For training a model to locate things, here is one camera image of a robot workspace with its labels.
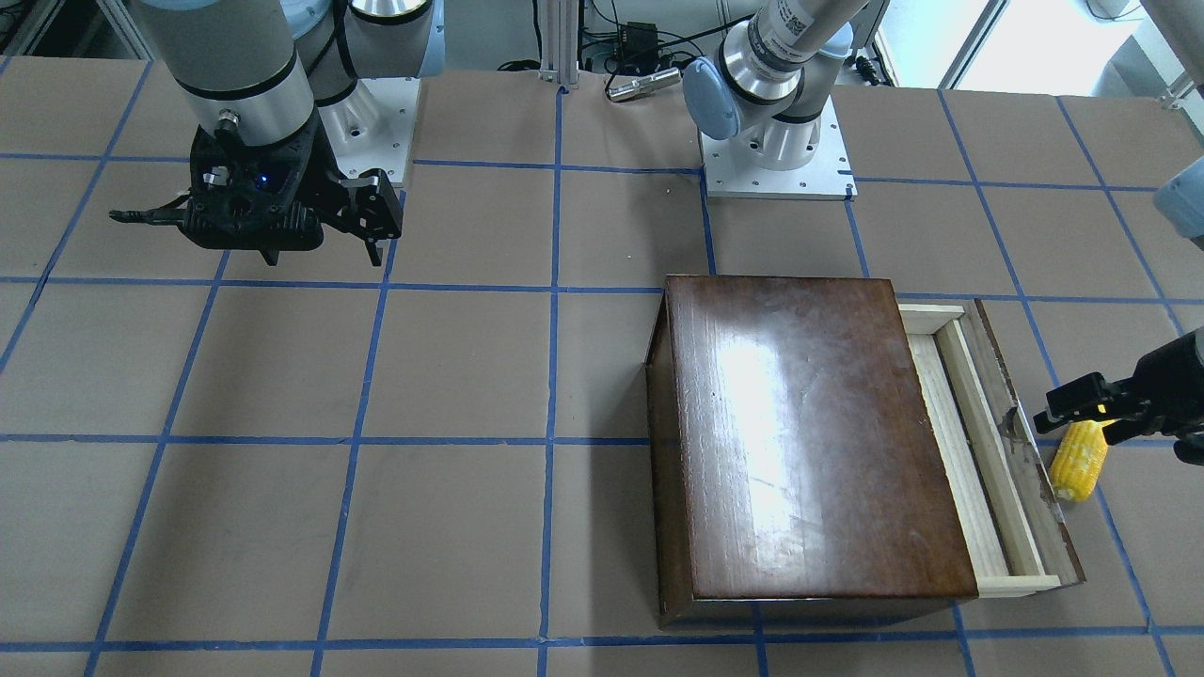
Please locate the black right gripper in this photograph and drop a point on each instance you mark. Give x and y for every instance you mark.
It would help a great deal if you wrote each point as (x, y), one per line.
(369, 204)

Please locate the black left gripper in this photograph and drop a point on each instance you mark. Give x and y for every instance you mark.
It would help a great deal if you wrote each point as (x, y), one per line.
(1169, 378)

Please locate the yellow corn cob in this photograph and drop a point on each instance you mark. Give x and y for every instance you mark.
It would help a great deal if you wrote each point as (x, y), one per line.
(1077, 464)

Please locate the light wood drawer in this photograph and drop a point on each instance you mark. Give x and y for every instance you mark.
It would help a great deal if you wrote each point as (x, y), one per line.
(1016, 533)

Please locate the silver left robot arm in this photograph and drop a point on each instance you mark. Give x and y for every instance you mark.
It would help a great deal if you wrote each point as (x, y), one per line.
(775, 70)

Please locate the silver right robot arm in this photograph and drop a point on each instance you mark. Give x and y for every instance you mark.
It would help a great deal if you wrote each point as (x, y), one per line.
(280, 90)

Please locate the dark wooden drawer cabinet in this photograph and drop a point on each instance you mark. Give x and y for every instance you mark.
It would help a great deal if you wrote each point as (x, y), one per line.
(797, 478)

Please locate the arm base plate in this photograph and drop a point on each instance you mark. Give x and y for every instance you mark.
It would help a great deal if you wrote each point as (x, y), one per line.
(373, 128)
(805, 161)

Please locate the aluminium frame post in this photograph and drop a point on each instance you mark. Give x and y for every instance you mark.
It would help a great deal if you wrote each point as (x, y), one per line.
(559, 39)

